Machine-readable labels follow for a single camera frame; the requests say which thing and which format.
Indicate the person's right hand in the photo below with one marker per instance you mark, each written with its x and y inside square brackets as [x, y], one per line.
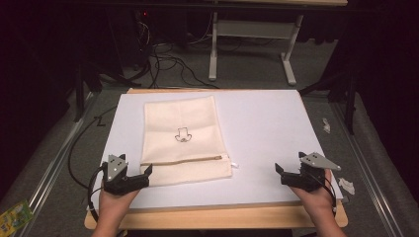
[314, 200]

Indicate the black metal stand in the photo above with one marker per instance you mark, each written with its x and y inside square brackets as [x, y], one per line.
[349, 98]
[80, 92]

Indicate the white board table cover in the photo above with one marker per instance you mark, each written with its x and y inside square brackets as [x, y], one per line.
[263, 138]

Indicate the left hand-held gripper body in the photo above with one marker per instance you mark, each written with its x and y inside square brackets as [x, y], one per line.
[115, 171]

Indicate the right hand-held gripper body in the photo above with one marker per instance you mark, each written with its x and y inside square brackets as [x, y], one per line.
[313, 171]

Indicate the white metal desk frame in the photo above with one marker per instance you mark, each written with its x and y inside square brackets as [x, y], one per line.
[253, 29]

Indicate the cream zippered cloth bag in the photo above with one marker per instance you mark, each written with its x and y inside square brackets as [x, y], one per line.
[184, 141]

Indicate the green printed packet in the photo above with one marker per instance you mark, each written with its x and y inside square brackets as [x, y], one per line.
[15, 218]

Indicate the person's left hand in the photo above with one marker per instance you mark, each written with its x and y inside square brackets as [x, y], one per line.
[115, 204]

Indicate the crumpled white tape piece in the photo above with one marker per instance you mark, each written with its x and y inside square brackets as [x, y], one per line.
[346, 186]
[326, 125]

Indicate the metal floor rail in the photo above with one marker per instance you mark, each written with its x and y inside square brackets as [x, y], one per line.
[365, 158]
[49, 171]

